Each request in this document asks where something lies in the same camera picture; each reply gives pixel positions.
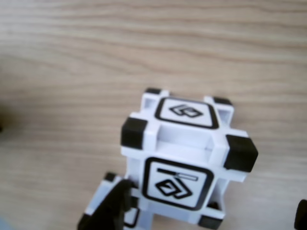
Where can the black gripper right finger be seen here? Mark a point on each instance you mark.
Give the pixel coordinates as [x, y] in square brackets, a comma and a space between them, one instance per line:
[301, 215]

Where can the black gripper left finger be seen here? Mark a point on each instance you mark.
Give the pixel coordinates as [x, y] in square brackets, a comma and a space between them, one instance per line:
[115, 208]

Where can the white cube crossed letters symbol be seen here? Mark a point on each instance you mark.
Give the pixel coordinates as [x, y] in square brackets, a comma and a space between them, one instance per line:
[99, 194]

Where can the white cube nested diamonds symbol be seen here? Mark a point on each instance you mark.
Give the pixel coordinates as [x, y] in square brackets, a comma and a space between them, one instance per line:
[177, 143]

